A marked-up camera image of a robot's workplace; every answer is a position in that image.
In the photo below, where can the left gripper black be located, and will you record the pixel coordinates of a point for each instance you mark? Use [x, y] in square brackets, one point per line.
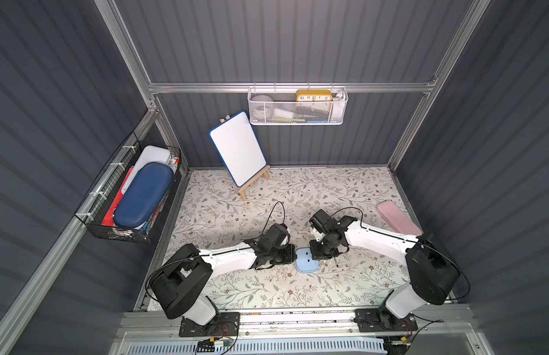
[285, 255]

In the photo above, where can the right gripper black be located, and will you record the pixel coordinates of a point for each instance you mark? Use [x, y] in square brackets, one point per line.
[322, 251]

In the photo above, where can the light blue alarm clock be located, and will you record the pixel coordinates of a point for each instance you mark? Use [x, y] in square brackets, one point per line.
[305, 262]

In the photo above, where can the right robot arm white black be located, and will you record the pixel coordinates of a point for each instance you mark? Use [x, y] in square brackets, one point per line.
[432, 273]

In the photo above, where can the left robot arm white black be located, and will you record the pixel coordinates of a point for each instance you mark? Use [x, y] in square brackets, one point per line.
[178, 285]

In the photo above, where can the pink rectangular case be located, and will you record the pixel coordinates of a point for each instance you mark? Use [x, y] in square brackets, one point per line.
[397, 219]

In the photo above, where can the small wooden easel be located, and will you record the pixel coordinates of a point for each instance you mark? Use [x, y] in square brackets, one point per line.
[254, 179]

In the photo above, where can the dark blue oval case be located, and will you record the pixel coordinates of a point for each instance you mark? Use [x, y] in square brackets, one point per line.
[143, 195]

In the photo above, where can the tape roll in basket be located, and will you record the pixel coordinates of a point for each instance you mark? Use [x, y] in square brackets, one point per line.
[261, 108]

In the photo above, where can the yellow clock in basket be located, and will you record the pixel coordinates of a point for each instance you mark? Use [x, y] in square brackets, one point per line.
[310, 95]

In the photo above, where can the white plastic box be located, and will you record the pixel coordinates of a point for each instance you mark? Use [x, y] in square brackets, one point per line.
[148, 155]

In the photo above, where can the red folder in basket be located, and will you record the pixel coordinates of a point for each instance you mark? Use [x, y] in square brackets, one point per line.
[108, 217]

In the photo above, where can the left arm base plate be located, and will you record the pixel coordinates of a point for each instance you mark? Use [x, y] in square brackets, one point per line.
[225, 324]

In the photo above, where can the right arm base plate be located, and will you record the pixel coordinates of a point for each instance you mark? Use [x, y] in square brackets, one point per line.
[381, 320]

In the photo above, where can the white board blue frame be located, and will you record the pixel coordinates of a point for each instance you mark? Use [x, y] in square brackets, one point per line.
[237, 148]

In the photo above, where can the white wire wall basket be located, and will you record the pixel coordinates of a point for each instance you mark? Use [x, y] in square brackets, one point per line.
[289, 112]

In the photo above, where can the black wire side basket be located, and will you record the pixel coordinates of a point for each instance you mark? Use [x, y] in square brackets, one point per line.
[101, 197]

